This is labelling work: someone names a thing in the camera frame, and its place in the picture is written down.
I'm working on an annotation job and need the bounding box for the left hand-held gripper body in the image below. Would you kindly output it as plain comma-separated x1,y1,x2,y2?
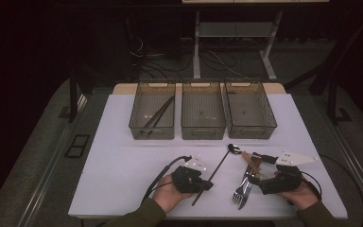
170,154,208,194

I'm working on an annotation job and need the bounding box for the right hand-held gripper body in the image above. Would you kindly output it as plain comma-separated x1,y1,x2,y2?
258,149,320,196

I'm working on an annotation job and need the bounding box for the brown wooden chopstick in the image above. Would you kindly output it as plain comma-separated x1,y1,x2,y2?
191,149,233,207
143,96,175,131

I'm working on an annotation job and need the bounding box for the wooden-handled metal spoon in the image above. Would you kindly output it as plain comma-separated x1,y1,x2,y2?
227,143,261,174

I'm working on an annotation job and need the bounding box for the transparent grey plastic bin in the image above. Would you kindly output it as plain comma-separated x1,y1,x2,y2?
181,79,227,141
223,78,278,140
128,78,177,141

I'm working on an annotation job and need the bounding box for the person's right hand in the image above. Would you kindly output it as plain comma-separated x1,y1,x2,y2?
275,179,320,212

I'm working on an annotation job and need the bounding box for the person's left hand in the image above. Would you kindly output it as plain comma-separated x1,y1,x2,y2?
151,173,197,214

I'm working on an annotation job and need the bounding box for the metal fork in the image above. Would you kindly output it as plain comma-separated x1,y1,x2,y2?
232,164,253,206

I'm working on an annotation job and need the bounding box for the metal table knife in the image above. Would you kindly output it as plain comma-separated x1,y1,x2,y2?
237,155,263,211

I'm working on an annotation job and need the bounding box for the white table cover sheet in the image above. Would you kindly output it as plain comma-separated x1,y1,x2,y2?
68,93,349,219

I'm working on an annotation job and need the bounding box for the black metal stand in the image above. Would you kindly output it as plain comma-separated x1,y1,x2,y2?
58,67,88,124
326,79,354,125

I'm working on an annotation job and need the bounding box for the left hand-held gripper black cable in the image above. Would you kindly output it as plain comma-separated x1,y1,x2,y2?
141,155,193,204

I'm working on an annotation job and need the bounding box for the hand-held gripper black cable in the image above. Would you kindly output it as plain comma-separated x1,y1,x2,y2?
141,155,193,204
301,154,363,227

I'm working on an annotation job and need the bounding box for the right hand-held gripper black cable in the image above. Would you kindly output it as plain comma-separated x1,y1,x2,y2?
301,154,363,227

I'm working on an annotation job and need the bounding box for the metal floor rail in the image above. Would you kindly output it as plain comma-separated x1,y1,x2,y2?
18,94,89,227
329,121,363,221

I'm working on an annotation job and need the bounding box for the thin white cable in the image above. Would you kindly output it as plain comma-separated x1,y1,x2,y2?
207,49,251,79

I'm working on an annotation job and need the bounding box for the black rectangular floor frame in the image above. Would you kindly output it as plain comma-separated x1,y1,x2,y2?
63,133,91,159

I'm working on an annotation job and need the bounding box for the tangle of black cables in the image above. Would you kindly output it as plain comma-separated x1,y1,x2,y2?
128,33,197,80

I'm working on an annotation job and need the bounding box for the white metal desk frame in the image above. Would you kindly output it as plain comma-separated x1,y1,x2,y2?
181,0,330,81

